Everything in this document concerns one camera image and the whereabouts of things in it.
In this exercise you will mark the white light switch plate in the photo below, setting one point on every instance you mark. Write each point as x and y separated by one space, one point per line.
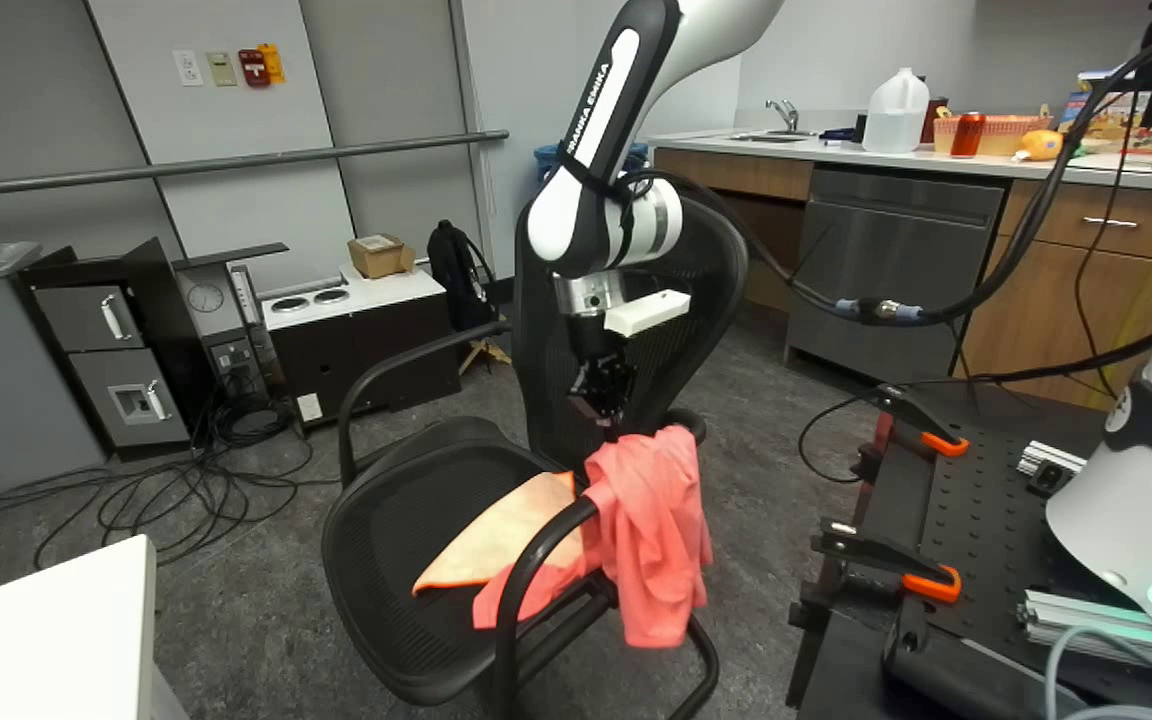
188 71

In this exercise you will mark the cream wall plate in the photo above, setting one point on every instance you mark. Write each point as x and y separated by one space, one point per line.
221 71

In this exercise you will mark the black perforated robot table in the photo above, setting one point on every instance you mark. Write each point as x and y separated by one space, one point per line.
989 521

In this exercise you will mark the wooden crate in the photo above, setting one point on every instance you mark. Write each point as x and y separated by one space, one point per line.
1009 133

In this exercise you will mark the black mesh office chair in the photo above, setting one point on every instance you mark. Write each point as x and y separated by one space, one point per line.
441 534

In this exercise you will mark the chrome sink faucet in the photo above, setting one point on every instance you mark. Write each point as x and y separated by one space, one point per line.
785 113

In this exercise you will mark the grey wall rail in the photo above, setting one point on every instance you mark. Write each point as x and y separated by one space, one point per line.
202 165

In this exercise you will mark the white topped low bench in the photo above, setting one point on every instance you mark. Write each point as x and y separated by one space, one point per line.
350 303

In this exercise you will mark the red fire alarm pull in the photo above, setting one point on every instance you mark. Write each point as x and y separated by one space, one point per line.
263 67

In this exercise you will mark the stainless steel dishwasher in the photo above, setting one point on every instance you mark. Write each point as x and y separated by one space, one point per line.
891 240

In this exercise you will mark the small cardboard box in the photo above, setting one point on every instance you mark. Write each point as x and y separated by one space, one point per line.
381 252

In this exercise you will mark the white table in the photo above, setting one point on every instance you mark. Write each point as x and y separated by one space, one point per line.
43 641

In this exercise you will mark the long aluminium extrusion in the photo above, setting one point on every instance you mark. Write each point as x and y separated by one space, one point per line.
1081 619

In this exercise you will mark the white floor power outlet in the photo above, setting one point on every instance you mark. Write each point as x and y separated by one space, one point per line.
311 409

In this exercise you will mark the orange fruit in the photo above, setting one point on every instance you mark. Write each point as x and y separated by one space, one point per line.
1037 144

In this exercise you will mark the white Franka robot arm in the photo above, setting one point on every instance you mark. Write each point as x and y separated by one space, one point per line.
601 107

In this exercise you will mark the coral pink shirt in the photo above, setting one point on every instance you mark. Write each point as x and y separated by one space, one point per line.
657 534

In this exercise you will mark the wooden kitchen cabinet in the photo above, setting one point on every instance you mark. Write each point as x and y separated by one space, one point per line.
1069 252

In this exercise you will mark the blue recycling bin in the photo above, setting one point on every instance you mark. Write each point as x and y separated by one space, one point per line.
546 159

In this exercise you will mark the white kitchen countertop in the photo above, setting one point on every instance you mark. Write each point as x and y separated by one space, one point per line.
868 159

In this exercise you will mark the white plastic jug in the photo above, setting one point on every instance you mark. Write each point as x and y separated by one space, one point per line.
896 113

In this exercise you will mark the black backpack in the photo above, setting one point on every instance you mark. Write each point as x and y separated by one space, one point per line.
459 272

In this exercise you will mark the red bottle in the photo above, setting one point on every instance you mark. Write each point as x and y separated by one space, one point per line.
971 133

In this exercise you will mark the short aluminium extrusion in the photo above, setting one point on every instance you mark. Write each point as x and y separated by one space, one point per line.
1049 465

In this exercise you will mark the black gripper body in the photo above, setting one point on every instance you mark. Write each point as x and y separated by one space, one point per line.
597 346

